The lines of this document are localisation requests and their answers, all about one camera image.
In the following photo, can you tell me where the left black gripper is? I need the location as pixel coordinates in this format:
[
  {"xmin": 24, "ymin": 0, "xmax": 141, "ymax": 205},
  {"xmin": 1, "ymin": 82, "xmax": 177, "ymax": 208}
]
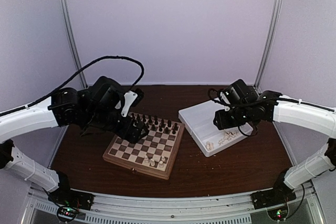
[{"xmin": 83, "ymin": 108, "xmax": 149, "ymax": 144}]

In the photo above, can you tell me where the right aluminium frame post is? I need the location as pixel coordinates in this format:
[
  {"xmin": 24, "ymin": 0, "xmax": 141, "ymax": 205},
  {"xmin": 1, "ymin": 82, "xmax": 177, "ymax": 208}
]
[{"xmin": 254, "ymin": 0, "xmax": 283, "ymax": 92}]

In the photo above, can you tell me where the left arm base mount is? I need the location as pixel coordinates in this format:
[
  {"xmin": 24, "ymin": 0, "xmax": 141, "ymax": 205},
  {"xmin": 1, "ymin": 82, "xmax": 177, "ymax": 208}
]
[{"xmin": 48, "ymin": 172, "xmax": 94, "ymax": 210}]

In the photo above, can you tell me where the wooden chess board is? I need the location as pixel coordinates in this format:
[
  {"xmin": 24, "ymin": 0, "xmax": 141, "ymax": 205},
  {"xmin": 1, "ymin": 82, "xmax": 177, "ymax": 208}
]
[{"xmin": 103, "ymin": 113, "xmax": 185, "ymax": 180}]

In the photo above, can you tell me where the dark king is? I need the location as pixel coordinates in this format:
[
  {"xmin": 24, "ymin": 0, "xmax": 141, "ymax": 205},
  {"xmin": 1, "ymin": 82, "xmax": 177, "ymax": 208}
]
[{"xmin": 154, "ymin": 116, "xmax": 159, "ymax": 125}]

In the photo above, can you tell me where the front aluminium rail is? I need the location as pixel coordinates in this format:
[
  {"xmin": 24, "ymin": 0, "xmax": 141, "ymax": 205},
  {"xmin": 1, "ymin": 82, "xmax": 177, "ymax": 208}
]
[{"xmin": 23, "ymin": 179, "xmax": 321, "ymax": 224}]

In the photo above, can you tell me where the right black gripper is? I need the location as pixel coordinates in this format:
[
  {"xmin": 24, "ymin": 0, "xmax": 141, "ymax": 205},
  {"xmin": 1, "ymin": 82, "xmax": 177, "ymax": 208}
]
[{"xmin": 213, "ymin": 105, "xmax": 251, "ymax": 131}]

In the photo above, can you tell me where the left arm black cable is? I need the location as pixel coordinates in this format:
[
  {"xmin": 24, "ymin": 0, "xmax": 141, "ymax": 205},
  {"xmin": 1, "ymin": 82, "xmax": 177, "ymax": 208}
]
[{"xmin": 0, "ymin": 55, "xmax": 145, "ymax": 114}]

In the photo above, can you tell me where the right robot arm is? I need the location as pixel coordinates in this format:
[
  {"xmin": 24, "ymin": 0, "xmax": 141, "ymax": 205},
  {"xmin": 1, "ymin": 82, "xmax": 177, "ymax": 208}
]
[{"xmin": 208, "ymin": 79, "xmax": 335, "ymax": 204}]

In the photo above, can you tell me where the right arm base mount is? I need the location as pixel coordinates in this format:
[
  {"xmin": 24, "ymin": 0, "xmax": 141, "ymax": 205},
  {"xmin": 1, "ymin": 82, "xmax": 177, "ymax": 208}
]
[{"xmin": 250, "ymin": 169, "xmax": 296, "ymax": 209}]

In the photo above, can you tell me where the white plastic tray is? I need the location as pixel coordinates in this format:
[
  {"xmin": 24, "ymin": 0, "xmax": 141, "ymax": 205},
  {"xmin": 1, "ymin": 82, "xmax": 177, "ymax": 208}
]
[{"xmin": 178, "ymin": 101, "xmax": 253, "ymax": 157}]

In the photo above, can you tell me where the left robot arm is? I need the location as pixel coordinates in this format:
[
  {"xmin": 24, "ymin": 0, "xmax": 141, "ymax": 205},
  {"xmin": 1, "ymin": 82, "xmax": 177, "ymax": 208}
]
[{"xmin": 1, "ymin": 77, "xmax": 149, "ymax": 205}]

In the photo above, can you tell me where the pile of white chess pieces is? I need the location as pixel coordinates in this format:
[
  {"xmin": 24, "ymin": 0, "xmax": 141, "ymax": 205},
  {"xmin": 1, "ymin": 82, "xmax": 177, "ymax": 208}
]
[{"xmin": 205, "ymin": 131, "xmax": 239, "ymax": 151}]

